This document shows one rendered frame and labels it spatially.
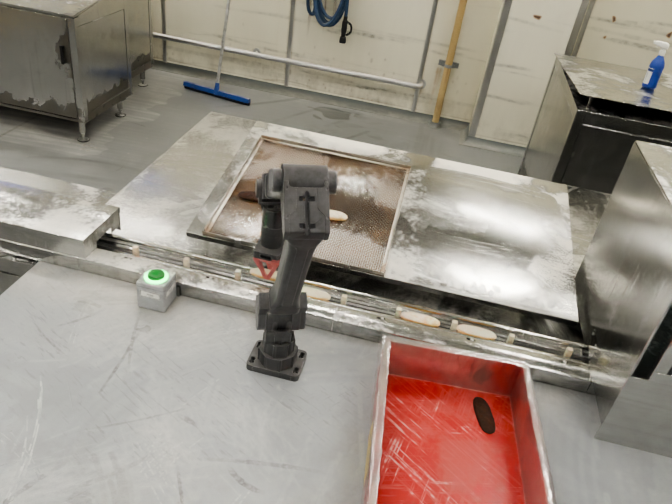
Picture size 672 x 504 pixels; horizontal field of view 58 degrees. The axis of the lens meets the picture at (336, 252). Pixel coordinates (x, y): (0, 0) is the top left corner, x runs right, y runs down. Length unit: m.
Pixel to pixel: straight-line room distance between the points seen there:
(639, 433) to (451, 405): 0.39
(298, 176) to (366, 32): 4.12
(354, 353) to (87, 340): 0.60
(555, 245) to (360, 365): 0.72
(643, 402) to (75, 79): 3.55
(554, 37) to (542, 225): 2.97
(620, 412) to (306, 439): 0.65
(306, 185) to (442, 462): 0.61
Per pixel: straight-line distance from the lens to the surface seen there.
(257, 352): 1.38
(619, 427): 1.44
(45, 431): 1.30
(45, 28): 4.11
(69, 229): 1.65
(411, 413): 1.33
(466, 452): 1.30
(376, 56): 5.10
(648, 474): 1.46
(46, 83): 4.24
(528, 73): 4.78
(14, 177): 2.14
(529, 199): 1.97
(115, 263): 1.61
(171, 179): 2.07
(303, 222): 0.97
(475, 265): 1.67
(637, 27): 5.12
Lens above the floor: 1.79
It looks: 34 degrees down
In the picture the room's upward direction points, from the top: 9 degrees clockwise
